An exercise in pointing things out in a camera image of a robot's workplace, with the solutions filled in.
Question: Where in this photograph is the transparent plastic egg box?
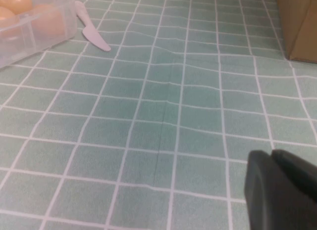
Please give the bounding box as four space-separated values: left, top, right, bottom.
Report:
0 0 78 69

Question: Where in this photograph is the clear plastic egg tray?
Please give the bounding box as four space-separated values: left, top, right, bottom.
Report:
0 0 317 230

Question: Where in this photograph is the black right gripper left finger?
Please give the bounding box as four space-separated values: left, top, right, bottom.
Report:
244 150 317 230

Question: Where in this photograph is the brown egg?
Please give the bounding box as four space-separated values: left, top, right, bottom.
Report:
0 6 17 22
0 0 33 15
31 4 66 39

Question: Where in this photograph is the brown cardboard box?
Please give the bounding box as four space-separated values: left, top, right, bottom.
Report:
275 0 317 64

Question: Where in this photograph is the pink plastic knife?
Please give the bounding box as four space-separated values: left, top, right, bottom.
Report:
74 0 111 52

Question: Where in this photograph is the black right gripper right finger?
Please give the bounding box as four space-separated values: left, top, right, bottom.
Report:
271 148 317 198

